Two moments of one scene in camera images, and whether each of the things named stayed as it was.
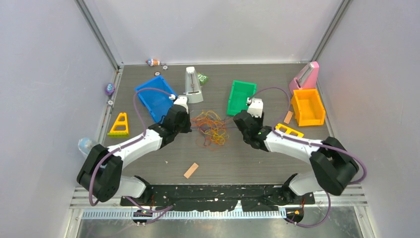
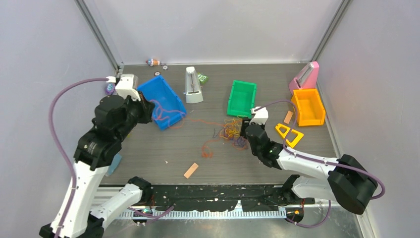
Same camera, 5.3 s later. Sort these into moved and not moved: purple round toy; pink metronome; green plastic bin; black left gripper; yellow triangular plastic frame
Moved: black left gripper
Not moved: green plastic bin; yellow triangular plastic frame; purple round toy; pink metronome
